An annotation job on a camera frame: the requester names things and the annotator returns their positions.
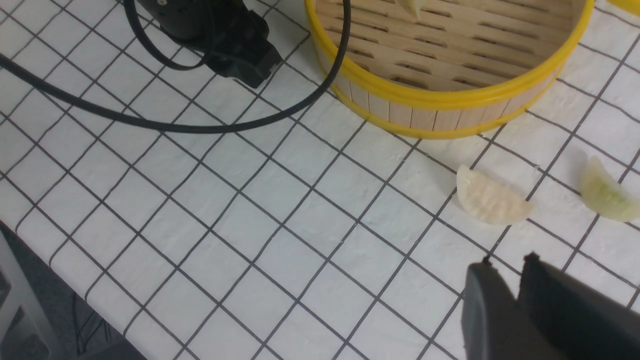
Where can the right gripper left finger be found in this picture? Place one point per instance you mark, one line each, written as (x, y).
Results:
(493, 326)

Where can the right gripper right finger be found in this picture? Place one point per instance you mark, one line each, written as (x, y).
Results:
(577, 321)

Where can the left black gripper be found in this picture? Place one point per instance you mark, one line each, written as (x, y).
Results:
(232, 39)

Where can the white dumpling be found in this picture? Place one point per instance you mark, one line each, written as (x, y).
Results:
(488, 201)

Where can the green dumpling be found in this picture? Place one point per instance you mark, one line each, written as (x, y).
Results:
(414, 7)
(602, 194)

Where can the bamboo steamer tray yellow rim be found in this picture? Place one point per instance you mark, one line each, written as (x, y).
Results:
(455, 68)

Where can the woven bamboo steamer lid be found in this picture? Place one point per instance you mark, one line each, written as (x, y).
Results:
(630, 6)

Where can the white grid-pattern tablecloth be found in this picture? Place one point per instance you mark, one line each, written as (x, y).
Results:
(321, 236)

